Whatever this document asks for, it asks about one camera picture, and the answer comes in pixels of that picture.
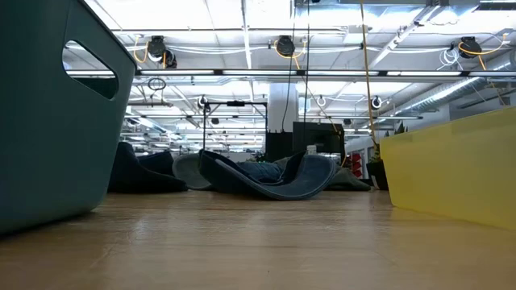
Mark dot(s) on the teal plastic bin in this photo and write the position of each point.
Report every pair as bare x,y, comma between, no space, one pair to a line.
48,141

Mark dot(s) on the black overhead frame rig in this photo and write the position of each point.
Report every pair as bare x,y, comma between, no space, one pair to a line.
235,103

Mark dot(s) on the red cabinet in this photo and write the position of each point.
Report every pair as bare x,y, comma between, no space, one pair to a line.
356,161

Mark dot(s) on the long ceiling light bar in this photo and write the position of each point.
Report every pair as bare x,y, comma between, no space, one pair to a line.
258,73

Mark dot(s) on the black panel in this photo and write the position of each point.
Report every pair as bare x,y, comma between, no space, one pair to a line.
278,145

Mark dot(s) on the black monitor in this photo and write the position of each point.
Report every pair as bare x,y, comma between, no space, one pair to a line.
318,137

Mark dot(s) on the silver ventilation duct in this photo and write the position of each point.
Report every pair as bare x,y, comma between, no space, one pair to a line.
443,94

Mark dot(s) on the yellow translucent plastic bin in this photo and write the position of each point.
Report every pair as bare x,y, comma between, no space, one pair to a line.
451,173

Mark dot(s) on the blue denim cap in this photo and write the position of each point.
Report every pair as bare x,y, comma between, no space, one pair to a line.
133,177
302,185

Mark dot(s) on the white bottle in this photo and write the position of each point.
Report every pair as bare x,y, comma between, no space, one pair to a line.
311,150

